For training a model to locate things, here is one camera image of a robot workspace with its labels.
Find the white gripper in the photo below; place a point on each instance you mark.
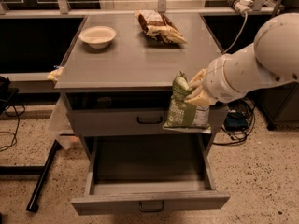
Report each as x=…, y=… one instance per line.
x=215, y=79

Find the green jalapeno chip bag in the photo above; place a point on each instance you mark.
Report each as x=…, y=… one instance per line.
x=181, y=115

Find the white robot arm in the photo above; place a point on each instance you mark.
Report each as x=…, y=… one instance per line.
x=270, y=61

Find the brown chip bag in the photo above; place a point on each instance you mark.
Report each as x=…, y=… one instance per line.
x=158, y=26

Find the grey drawer cabinet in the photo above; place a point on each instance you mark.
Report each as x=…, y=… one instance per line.
x=134, y=62

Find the grey top drawer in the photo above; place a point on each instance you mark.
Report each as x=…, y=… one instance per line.
x=129, y=113

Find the grey open middle drawer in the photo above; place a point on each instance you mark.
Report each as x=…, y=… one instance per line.
x=148, y=174

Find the white power strip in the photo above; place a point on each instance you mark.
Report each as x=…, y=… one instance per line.
x=240, y=6

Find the white paper bowl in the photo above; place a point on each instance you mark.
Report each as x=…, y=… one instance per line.
x=98, y=37

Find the black metal stand leg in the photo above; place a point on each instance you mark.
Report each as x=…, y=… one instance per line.
x=40, y=171

